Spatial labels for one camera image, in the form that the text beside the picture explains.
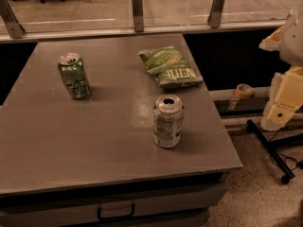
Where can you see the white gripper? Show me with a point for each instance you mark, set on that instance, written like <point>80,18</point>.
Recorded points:
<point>293,43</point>

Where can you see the green soda can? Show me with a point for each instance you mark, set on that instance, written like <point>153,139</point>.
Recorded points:
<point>73,75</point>

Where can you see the silver white soda can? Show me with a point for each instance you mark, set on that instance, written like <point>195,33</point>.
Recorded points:
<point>168,116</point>

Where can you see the black wheeled stand base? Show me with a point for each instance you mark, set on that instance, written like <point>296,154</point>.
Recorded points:
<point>271,148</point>

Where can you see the green kettle chips bag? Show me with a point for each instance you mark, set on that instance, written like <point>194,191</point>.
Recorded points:
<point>169,68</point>

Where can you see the grey cabinet drawer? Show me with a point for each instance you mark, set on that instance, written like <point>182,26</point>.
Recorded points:
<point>182,207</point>

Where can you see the right metal glass bracket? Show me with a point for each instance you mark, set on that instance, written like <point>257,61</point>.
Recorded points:
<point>215,16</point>

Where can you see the metal glass bracket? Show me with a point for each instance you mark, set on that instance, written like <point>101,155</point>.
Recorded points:
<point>215,16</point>
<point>14,28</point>
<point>137,7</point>

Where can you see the middle metal glass bracket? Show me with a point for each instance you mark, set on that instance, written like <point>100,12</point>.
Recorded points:
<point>137,7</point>

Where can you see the black drawer handle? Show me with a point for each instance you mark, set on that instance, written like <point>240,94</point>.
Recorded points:
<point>115,211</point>

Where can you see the left metal glass bracket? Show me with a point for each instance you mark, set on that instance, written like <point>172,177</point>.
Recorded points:
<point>14,28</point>

